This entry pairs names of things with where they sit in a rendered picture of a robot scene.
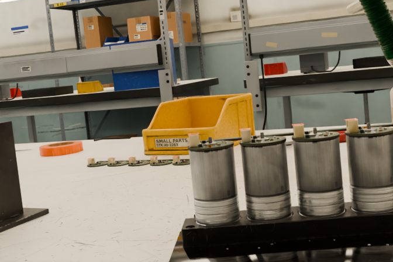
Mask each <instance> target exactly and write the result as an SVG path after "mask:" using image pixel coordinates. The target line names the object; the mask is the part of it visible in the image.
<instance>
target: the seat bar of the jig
mask: <svg viewBox="0 0 393 262"><path fill-rule="evenodd" d="M344 204H345V213H343V214H341V215H338V216H332V217H327V218H309V217H305V216H301V215H299V210H298V206H292V216H291V217H290V218H287V219H284V220H278V221H273V222H255V221H252V220H248V219H247V212H246V210H242V211H240V218H241V219H240V220H238V221H237V222H234V223H230V224H227V225H220V226H203V225H198V224H196V219H195V214H194V218H185V220H184V224H183V226H182V229H181V233H182V243H183V248H189V247H204V246H220V245H228V244H244V243H260V242H276V241H284V240H300V239H315V238H324V237H340V236H355V235H371V234H380V233H393V211H392V212H387V213H360V212H355V211H352V209H351V202H345V203H344Z"/></svg>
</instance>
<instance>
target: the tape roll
mask: <svg viewBox="0 0 393 262"><path fill-rule="evenodd" d="M39 151H40V156H43V157H51V156H62V155H67V154H73V153H78V152H81V151H83V143H82V141H69V142H59V143H52V144H46V145H43V146H40V147H39Z"/></svg>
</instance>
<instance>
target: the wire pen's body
mask: <svg viewBox="0 0 393 262"><path fill-rule="evenodd" d="M359 1H360V2H361V6H363V7H362V8H363V9H364V13H366V16H367V17H368V18H367V19H368V20H369V23H370V24H371V27H372V30H373V31H374V34H375V35H376V38H377V40H378V42H379V45H380V46H381V50H382V52H383V53H384V56H385V58H386V60H390V59H393V19H392V16H391V13H390V12H389V9H388V8H387V5H386V4H385V3H386V2H385V1H384V0H359Z"/></svg>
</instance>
